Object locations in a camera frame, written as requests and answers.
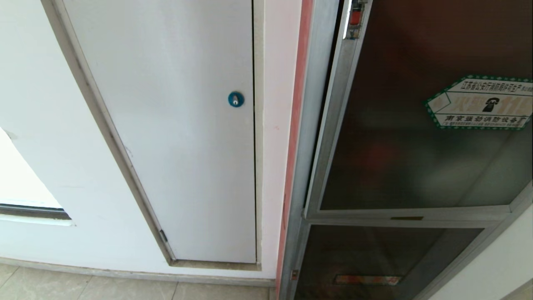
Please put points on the green bordered white sticker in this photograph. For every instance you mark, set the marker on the green bordered white sticker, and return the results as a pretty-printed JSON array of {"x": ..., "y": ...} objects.
[{"x": 479, "y": 104}]

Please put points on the glass hydrant cabinet door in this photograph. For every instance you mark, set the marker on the glass hydrant cabinet door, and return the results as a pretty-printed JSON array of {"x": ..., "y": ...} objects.
[{"x": 416, "y": 137}]

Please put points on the small door hinge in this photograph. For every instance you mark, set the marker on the small door hinge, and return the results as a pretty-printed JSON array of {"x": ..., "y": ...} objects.
[{"x": 163, "y": 236}]

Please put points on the white access panel door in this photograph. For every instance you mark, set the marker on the white access panel door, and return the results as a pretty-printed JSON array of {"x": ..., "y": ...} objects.
[{"x": 175, "y": 137}]

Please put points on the red cabinet door latch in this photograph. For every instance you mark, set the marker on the red cabinet door latch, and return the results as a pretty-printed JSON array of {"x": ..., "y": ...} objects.
[{"x": 355, "y": 17}]

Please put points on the dark window frame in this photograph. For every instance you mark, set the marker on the dark window frame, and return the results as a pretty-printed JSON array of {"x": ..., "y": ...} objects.
[{"x": 33, "y": 211}]

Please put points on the grey access panel frame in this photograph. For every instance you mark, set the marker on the grey access panel frame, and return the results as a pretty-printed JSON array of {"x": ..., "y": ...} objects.
[{"x": 104, "y": 121}]

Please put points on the red label strip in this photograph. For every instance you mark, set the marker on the red label strip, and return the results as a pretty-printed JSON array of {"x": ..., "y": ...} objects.
[{"x": 367, "y": 279}]

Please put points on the small glass cabinet door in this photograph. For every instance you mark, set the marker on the small glass cabinet door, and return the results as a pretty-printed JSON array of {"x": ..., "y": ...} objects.
[{"x": 374, "y": 262}]

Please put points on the metal hydrant cabinet frame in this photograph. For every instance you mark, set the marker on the metal hydrant cabinet frame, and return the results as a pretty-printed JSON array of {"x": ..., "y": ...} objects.
[{"x": 306, "y": 137}]

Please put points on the blue round door lock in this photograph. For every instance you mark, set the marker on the blue round door lock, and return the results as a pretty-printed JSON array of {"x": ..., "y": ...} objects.
[{"x": 235, "y": 99}]

